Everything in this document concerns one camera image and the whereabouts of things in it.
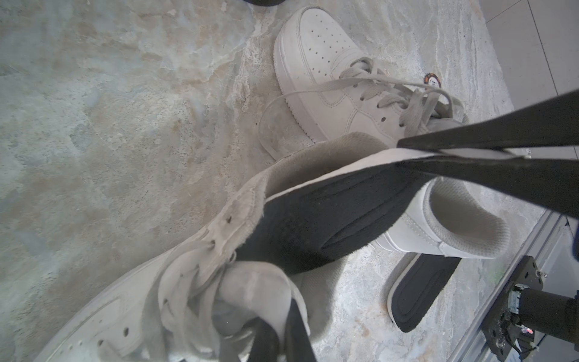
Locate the aluminium mounting rail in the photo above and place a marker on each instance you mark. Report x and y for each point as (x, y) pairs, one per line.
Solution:
(545, 263)

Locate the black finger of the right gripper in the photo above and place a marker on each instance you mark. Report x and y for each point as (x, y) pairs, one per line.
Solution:
(296, 344)

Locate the white sneaker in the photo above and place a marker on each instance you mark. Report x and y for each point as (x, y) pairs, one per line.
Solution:
(332, 88)
(163, 309)

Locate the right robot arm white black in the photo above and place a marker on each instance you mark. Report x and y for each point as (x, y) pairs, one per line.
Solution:
(551, 314)

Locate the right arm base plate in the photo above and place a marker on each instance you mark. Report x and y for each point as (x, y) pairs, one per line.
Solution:
(501, 326)

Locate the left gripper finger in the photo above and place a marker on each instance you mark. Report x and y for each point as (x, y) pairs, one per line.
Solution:
(551, 123)
(550, 183)

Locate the black insole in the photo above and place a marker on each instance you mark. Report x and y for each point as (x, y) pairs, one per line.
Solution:
(399, 209)
(414, 286)

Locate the black stand with microphone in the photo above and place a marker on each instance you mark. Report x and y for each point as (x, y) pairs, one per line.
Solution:
(265, 3)

